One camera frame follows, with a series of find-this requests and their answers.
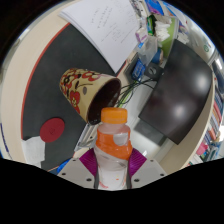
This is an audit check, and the orange-capped drink bottle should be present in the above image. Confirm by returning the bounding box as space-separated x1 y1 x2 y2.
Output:
94 107 134 192

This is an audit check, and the black computer monitor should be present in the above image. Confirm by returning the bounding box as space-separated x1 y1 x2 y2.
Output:
138 38 214 146

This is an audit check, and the small blue box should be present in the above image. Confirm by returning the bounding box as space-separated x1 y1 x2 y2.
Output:
130 59 147 81

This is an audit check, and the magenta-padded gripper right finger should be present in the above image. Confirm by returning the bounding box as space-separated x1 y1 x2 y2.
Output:
127 148 168 190

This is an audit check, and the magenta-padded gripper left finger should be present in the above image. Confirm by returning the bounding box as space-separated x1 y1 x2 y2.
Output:
56 148 100 190

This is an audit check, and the blue and white carton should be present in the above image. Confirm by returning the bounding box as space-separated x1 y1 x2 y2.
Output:
144 0 165 16

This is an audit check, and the black cable bundle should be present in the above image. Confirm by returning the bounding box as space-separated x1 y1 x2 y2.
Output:
116 78 158 108

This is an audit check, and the clear plastic box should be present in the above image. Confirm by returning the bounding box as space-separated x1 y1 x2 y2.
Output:
138 34 160 64

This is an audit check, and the green tissue box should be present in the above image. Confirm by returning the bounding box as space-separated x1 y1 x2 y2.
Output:
146 13 181 58

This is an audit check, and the flat round red coaster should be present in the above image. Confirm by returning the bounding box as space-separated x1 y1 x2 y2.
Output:
39 117 66 144

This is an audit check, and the black red-edged desk mat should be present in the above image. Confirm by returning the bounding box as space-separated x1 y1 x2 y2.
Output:
20 22 128 172

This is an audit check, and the white paper stack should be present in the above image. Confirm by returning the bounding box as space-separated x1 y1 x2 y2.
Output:
58 0 143 75

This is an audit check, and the floral paper cup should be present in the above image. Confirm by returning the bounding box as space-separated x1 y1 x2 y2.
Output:
59 67 123 126

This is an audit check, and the grey metal laptop stand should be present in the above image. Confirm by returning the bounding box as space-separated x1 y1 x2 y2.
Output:
73 123 101 158

